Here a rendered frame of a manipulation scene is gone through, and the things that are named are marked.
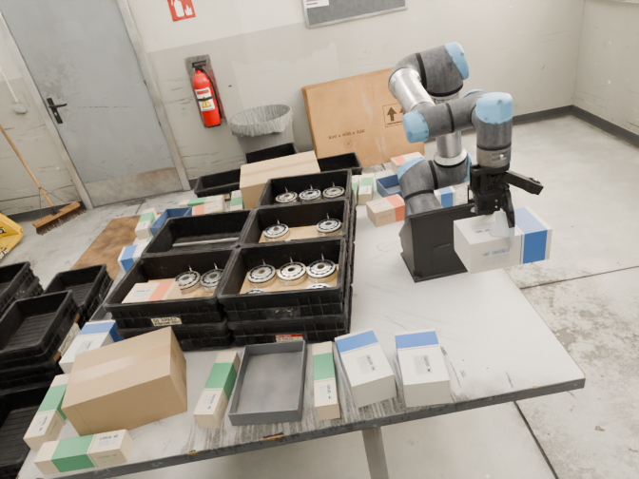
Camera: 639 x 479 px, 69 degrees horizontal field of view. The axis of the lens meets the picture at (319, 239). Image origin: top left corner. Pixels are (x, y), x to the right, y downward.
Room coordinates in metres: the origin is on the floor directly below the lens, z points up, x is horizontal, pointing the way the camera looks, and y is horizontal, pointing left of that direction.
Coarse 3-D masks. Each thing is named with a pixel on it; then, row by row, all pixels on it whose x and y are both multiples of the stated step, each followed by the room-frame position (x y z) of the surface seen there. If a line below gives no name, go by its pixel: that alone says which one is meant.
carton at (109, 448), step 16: (112, 432) 0.91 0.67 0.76; (48, 448) 0.90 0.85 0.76; (64, 448) 0.89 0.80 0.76; (80, 448) 0.88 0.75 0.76; (96, 448) 0.87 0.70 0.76; (112, 448) 0.85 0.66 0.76; (128, 448) 0.88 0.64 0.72; (48, 464) 0.86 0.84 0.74; (64, 464) 0.86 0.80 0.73; (80, 464) 0.85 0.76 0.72; (96, 464) 0.85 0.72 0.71
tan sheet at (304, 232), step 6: (288, 228) 1.74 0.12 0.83; (294, 228) 1.73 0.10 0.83; (300, 228) 1.72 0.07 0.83; (306, 228) 1.71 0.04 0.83; (312, 228) 1.70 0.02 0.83; (294, 234) 1.68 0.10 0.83; (300, 234) 1.67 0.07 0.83; (306, 234) 1.66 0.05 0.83; (312, 234) 1.65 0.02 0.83; (264, 240) 1.68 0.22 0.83
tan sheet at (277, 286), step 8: (336, 264) 1.40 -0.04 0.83; (248, 272) 1.47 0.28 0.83; (304, 280) 1.34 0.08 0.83; (336, 280) 1.31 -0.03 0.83; (248, 288) 1.36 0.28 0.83; (264, 288) 1.34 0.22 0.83; (272, 288) 1.34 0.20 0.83; (280, 288) 1.33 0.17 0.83; (288, 288) 1.32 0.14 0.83; (296, 288) 1.31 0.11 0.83; (304, 288) 1.30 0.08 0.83
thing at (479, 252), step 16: (528, 208) 1.03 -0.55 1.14; (464, 224) 1.01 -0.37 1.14; (480, 224) 1.00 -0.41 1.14; (528, 224) 0.95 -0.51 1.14; (544, 224) 0.94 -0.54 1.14; (464, 240) 0.96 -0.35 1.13; (480, 240) 0.93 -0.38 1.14; (496, 240) 0.92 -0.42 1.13; (528, 240) 0.92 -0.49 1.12; (544, 240) 0.92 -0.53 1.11; (464, 256) 0.96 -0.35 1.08; (480, 256) 0.92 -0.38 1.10; (496, 256) 0.92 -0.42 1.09; (512, 256) 0.92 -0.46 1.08; (528, 256) 0.92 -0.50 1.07; (544, 256) 0.92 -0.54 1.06; (480, 272) 0.92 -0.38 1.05
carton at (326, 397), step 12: (312, 348) 1.08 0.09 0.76; (324, 348) 1.07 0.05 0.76; (324, 360) 1.02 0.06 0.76; (324, 372) 0.97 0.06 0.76; (324, 384) 0.93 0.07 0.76; (336, 384) 0.94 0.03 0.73; (324, 396) 0.88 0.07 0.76; (336, 396) 0.88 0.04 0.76; (324, 408) 0.86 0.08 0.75; (336, 408) 0.85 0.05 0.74
